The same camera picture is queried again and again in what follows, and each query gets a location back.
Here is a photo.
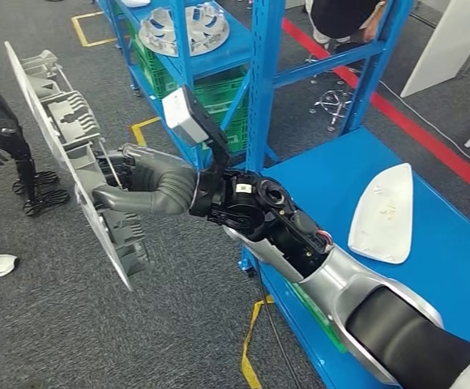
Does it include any red barrier belt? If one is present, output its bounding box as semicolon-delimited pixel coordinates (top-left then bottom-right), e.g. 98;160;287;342
282;17;470;203

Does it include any wrist camera with black bracket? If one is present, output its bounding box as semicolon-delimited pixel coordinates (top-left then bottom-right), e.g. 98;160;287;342
162;85;230;178

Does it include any silver plastic hubcap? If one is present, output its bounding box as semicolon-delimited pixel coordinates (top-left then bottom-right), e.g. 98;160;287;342
5;41;153;293
138;2;230;58

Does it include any black stool with chrome base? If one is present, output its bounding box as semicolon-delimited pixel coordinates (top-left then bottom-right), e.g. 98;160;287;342
305;53;357;134

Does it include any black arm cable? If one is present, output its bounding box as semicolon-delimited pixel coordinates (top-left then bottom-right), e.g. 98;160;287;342
255;263;301;389

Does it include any black white humanoid robot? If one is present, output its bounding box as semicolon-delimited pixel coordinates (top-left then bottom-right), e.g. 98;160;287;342
0;48;70;219

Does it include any blue metal shelf rack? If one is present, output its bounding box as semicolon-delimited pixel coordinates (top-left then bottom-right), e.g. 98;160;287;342
97;0;256;170
238;0;470;389

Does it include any white desk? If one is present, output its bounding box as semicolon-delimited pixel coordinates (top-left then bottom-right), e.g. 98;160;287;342
400;0;470;148

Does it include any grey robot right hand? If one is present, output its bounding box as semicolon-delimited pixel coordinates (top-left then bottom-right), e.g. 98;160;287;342
92;143;200;217

